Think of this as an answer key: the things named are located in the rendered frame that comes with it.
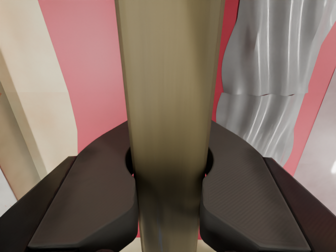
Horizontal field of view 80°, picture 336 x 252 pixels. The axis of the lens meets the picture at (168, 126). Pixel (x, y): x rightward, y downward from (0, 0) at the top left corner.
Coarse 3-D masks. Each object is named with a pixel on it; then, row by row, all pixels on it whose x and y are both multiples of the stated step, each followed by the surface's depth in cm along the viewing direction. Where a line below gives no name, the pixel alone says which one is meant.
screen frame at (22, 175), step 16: (0, 96) 17; (0, 112) 17; (0, 128) 17; (16, 128) 19; (0, 144) 17; (16, 144) 19; (0, 160) 17; (16, 160) 19; (32, 160) 21; (0, 176) 17; (16, 176) 19; (32, 176) 21; (0, 192) 18; (16, 192) 19; (0, 208) 19
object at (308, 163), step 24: (72, 96) 17; (96, 96) 17; (120, 96) 17; (216, 96) 17; (312, 96) 17; (96, 120) 18; (120, 120) 18; (312, 120) 18; (312, 144) 19; (288, 168) 21; (312, 168) 21; (312, 192) 22
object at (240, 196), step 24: (216, 144) 9; (240, 144) 9; (216, 168) 8; (240, 168) 8; (264, 168) 8; (216, 192) 7; (240, 192) 7; (264, 192) 7; (216, 216) 6; (240, 216) 6; (264, 216) 6; (288, 216) 6; (216, 240) 6; (240, 240) 6; (264, 240) 5; (288, 240) 5
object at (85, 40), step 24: (48, 0) 14; (72, 0) 14; (96, 0) 14; (48, 24) 15; (72, 24) 15; (96, 24) 15; (72, 48) 16; (96, 48) 15; (72, 72) 16; (96, 72) 16; (120, 72) 16; (312, 72) 16
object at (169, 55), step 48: (144, 0) 5; (192, 0) 5; (144, 48) 6; (192, 48) 5; (144, 96) 6; (192, 96) 6; (144, 144) 7; (192, 144) 7; (144, 192) 8; (192, 192) 8; (144, 240) 10; (192, 240) 10
